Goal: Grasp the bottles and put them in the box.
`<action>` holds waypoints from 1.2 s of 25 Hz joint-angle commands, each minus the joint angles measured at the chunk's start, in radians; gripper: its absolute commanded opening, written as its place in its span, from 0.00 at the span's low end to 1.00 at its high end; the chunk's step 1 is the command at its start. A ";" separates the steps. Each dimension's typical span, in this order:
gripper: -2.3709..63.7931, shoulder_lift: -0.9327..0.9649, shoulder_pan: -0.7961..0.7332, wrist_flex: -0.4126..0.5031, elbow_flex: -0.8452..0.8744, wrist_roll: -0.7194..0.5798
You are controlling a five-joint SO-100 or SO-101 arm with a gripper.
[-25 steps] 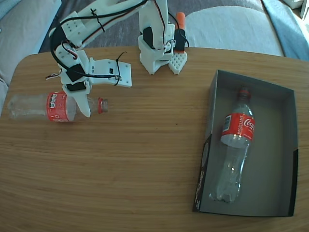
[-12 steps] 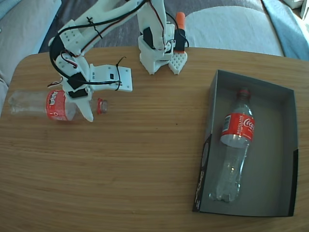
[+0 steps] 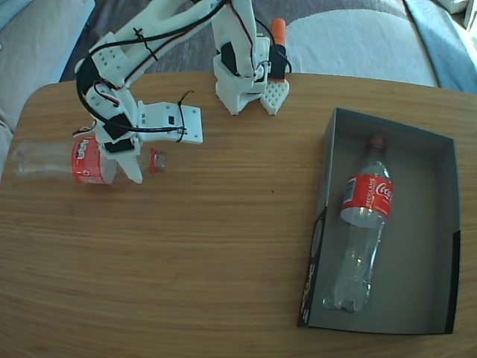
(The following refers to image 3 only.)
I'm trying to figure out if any orange and black clamp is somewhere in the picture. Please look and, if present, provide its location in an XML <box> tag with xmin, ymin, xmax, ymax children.
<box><xmin>268</xmin><ymin>17</ymin><xmax>292</xmax><ymax>84</ymax></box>

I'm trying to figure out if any clear bottle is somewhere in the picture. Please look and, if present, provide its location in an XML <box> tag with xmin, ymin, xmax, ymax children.
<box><xmin>13</xmin><ymin>136</ymin><xmax>168</xmax><ymax>186</ymax></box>
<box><xmin>322</xmin><ymin>134</ymin><xmax>395</xmax><ymax>313</ymax></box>

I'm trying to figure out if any dark grey rug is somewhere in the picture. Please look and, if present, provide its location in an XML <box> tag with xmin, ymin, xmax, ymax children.
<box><xmin>59</xmin><ymin>0</ymin><xmax>411</xmax><ymax>84</ymax></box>

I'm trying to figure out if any flat white camera mount plate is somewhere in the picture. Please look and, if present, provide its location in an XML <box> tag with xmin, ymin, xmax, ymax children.
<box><xmin>137</xmin><ymin>100</ymin><xmax>205</xmax><ymax>145</ymax></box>

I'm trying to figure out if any grey cardboard box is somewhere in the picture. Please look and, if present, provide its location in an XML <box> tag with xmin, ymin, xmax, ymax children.
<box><xmin>296</xmin><ymin>107</ymin><xmax>462</xmax><ymax>336</ymax></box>

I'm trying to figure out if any pale blue blanket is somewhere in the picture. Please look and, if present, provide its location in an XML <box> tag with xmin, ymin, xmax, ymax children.
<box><xmin>404</xmin><ymin>0</ymin><xmax>477</xmax><ymax>94</ymax></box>

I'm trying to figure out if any white cushion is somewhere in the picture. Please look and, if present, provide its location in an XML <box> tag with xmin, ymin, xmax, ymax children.
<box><xmin>288</xmin><ymin>13</ymin><xmax>439</xmax><ymax>89</ymax></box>

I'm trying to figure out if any light grey sofa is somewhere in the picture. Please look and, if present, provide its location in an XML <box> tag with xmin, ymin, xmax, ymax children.
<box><xmin>0</xmin><ymin>0</ymin><xmax>97</xmax><ymax>183</ymax></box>

